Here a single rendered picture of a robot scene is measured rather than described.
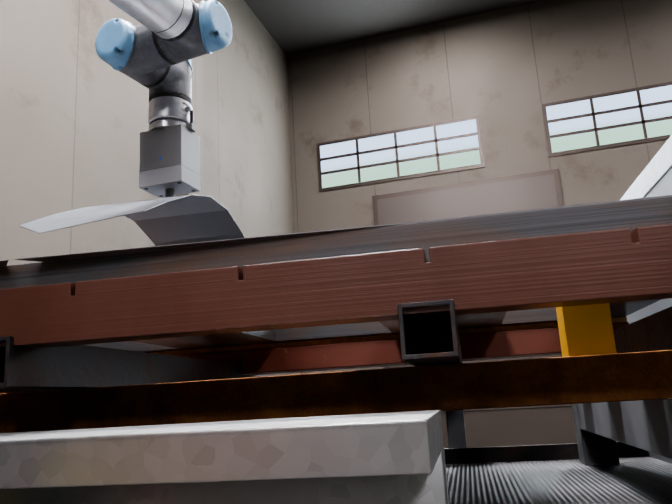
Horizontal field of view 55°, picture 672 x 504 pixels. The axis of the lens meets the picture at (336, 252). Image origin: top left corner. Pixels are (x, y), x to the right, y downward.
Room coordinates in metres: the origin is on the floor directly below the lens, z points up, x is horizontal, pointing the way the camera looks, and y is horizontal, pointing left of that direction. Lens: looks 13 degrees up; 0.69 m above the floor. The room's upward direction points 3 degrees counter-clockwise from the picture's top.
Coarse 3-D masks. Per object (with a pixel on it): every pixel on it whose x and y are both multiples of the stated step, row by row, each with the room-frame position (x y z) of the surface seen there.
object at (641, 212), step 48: (288, 240) 0.65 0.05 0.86; (336, 240) 0.64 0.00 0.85; (384, 240) 0.63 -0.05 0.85; (432, 240) 0.62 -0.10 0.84; (480, 240) 0.62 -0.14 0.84; (0, 288) 0.71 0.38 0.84; (192, 336) 1.13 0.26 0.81; (240, 336) 1.18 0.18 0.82; (288, 336) 1.31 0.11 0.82; (336, 336) 1.29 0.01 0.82
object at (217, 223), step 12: (180, 216) 1.11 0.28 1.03; (192, 216) 1.11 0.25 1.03; (204, 216) 1.11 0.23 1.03; (216, 216) 1.11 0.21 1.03; (228, 216) 1.11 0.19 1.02; (144, 228) 1.15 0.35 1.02; (156, 228) 1.15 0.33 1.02; (168, 228) 1.15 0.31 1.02; (180, 228) 1.15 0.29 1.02; (192, 228) 1.15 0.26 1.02; (204, 228) 1.15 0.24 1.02; (216, 228) 1.15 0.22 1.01; (228, 228) 1.15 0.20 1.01; (156, 240) 1.19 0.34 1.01; (168, 240) 1.19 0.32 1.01
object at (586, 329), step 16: (592, 304) 0.72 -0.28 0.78; (608, 304) 0.71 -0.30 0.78; (560, 320) 0.75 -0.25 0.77; (576, 320) 0.72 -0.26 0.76; (592, 320) 0.72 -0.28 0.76; (608, 320) 0.71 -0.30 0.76; (560, 336) 0.76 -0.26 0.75; (576, 336) 0.72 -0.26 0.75; (592, 336) 0.72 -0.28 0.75; (608, 336) 0.71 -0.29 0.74; (576, 352) 0.72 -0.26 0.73; (592, 352) 0.72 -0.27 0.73; (608, 352) 0.71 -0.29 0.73
